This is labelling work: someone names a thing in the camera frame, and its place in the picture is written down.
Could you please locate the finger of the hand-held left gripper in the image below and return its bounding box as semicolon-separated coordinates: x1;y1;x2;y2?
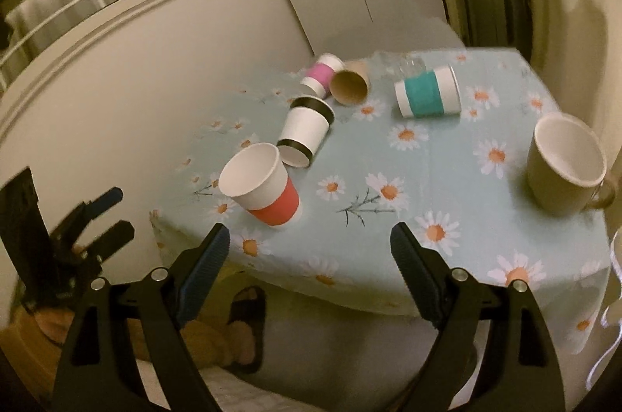
80;187;123;221
86;221;136;258

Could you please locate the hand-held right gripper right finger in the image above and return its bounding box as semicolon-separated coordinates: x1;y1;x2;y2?
390;222;567;412

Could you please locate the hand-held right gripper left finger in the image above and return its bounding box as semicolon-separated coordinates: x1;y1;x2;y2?
52;223;230;412

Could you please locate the red banded white paper cup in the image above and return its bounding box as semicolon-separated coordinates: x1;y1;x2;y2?
218;142;300;227

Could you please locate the black banded white paper cup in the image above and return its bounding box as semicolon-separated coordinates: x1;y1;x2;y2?
277;95;335;170

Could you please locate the teal banded white paper cup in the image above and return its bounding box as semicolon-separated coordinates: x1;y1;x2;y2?
394;65;461;119

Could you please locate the brown paper cup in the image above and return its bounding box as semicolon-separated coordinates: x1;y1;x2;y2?
330;59;371;106

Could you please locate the clear glass cup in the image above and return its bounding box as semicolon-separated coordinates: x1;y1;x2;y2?
374;51;426;80

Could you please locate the pink banded white paper cup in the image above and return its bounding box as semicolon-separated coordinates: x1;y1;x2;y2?
300;54;346;98

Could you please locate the person's foot in black sandal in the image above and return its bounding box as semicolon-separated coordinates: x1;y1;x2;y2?
214;287;267;375

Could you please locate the blue daisy print tablecloth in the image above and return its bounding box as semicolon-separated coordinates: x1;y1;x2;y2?
148;47;610;357

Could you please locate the beige ceramic mug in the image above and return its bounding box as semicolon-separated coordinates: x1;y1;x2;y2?
527;111;618;216

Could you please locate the white curved object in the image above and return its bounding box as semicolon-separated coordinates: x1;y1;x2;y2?
585;227;622;393

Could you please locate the white window frame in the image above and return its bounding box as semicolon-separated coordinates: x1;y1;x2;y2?
0;0;275;102

